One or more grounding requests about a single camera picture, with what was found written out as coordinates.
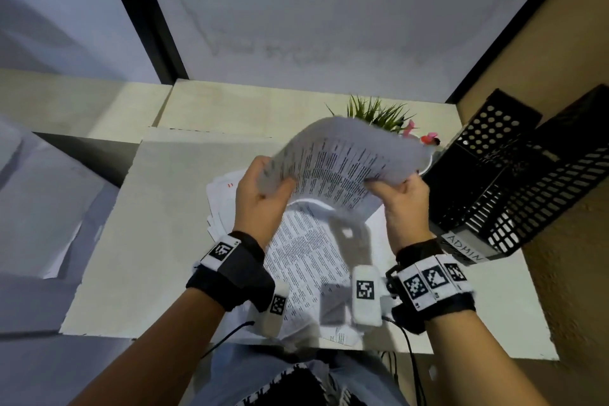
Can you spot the person's left hand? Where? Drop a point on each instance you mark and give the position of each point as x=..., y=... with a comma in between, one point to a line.
x=250, y=208

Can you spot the person's right hand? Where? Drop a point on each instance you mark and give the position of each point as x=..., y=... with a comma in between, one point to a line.
x=407, y=218

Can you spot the person's right thumb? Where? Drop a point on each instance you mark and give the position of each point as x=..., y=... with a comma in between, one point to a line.
x=383, y=187

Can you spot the person's left thumb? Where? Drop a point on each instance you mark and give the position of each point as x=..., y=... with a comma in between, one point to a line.
x=280, y=189

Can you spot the bundle of printed paper sheets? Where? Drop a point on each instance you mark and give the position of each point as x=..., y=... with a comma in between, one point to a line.
x=342, y=160

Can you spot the person's right forearm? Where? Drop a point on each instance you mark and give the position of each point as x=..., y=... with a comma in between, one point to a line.
x=480, y=363

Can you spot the person's left forearm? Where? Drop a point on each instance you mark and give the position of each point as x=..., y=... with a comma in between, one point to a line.
x=157, y=353

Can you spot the pink flower decoration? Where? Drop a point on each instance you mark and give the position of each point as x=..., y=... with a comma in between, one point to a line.
x=430, y=137

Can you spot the green potted plant white pot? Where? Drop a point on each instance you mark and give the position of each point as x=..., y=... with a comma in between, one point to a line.
x=380, y=113

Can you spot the pile of printed papers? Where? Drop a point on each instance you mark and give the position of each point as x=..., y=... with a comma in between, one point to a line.
x=309, y=267

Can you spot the black wrist band with markers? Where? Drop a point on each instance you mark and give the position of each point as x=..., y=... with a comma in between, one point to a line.
x=428, y=284
x=235, y=272

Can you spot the white paper label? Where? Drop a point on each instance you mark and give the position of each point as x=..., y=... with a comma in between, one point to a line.
x=464, y=246

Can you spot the black mesh file organizer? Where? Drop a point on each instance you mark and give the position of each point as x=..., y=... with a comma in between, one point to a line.
x=514, y=168

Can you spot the black and white patterned garment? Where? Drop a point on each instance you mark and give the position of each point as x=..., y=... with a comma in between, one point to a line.
x=295, y=386

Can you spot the black partition frame post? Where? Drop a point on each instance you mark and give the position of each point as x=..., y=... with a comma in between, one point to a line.
x=142, y=15
x=518, y=20

